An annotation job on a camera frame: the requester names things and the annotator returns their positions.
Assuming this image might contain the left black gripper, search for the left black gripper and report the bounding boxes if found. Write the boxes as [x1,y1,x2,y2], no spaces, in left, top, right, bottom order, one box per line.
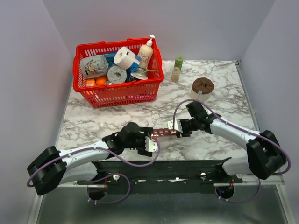
[123,128,153,157]

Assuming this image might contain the red weekly pill organizer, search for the red weekly pill organizer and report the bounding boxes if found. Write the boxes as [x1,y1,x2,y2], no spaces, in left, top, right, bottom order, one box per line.
[151,128,177,137]

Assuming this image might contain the clear pill bottle yellow pills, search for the clear pill bottle yellow pills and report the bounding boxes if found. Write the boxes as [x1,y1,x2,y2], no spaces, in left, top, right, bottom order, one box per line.
[171,67,180,83]

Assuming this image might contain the green lid of bottle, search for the green lid of bottle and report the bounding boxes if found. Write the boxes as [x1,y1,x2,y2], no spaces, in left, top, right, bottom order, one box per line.
[174,55,184,71]

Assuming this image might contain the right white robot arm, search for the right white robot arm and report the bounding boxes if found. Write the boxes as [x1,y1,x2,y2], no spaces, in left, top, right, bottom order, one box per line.
[171,99,291,183]

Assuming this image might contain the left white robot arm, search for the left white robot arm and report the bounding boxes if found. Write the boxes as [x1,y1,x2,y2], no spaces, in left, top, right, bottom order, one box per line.
[27,122,155,195]

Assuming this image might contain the beige jar brown lid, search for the beige jar brown lid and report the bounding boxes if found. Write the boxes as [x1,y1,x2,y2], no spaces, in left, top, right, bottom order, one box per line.
[190,77,214,102]

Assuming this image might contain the red plastic shopping basket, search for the red plastic shopping basket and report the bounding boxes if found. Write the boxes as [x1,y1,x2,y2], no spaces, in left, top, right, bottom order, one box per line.
[72,37,164,108]

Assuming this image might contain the silver tin can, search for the silver tin can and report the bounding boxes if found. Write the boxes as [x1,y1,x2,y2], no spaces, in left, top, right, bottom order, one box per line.
[130,68,154,81]

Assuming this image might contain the grey toilet paper roll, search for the grey toilet paper roll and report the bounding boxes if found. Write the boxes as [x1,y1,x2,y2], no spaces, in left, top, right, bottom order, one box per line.
[107,65,127,84]

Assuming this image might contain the orange fruit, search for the orange fruit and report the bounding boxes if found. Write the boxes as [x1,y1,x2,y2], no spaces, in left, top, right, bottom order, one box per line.
[95,76,108,86]

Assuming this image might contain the orange small box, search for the orange small box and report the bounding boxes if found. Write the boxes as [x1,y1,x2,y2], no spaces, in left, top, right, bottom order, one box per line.
[86,79,96,87]

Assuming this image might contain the white toilet paper roll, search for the white toilet paper roll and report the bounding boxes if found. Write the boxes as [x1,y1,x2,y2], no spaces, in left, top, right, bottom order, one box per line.
[114,46,140,72]

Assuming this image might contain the cream pump lotion bottle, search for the cream pump lotion bottle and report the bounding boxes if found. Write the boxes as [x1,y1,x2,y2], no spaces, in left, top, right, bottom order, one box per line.
[138,35,155,69]

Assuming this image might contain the blue package in basket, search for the blue package in basket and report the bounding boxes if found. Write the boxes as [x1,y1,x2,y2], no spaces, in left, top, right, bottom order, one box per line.
[103,51,139,84]

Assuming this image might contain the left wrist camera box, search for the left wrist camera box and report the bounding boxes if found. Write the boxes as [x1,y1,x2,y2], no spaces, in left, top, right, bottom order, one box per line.
[145,136,158,152]

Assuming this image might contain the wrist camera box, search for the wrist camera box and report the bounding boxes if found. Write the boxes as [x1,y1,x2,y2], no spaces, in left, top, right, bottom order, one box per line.
[145,136,158,152]
[167,119,182,132]

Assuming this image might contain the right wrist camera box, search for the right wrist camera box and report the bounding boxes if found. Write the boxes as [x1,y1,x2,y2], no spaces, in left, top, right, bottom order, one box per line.
[167,119,182,132]

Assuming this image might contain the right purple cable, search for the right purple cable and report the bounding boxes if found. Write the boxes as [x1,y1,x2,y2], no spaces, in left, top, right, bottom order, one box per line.
[172,99,292,203]

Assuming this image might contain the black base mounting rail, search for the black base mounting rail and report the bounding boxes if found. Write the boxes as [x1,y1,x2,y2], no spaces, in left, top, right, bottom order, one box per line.
[77,157,243,194]

